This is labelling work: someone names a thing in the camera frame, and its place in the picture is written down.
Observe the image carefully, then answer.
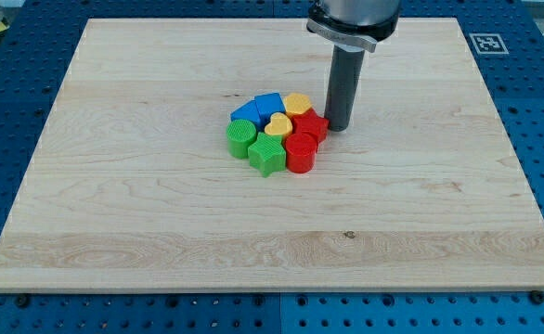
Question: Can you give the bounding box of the red star block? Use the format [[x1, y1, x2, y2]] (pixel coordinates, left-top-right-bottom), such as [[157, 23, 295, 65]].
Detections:
[[291, 108, 329, 143]]

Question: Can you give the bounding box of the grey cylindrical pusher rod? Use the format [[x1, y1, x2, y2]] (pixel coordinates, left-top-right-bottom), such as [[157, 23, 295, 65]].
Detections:
[[324, 45, 365, 132]]

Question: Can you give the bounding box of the green star block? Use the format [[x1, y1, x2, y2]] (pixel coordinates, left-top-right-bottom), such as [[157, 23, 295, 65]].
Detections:
[[248, 132, 286, 177]]

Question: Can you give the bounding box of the white fiducial marker tag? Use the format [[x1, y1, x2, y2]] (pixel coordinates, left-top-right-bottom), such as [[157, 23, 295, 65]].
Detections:
[[469, 32, 509, 55]]

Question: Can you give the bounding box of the red cylinder block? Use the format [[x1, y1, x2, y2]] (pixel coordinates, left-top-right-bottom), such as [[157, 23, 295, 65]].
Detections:
[[285, 133, 317, 173]]

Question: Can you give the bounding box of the blue cube block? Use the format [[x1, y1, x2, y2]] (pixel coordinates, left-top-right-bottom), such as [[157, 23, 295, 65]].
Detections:
[[254, 92, 285, 124]]

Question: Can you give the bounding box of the yellow heart block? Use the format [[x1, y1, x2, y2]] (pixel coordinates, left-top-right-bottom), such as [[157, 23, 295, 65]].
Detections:
[[265, 112, 292, 140]]

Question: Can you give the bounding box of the light wooden board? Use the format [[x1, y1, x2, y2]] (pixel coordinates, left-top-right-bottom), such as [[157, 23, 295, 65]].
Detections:
[[0, 18, 544, 293]]

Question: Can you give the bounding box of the green cylinder block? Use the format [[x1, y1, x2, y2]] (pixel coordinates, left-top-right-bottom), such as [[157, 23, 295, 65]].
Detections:
[[226, 119, 257, 159]]

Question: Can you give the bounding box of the blue triangle block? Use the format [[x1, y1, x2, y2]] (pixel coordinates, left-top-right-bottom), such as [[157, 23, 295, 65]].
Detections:
[[230, 100, 264, 131]]

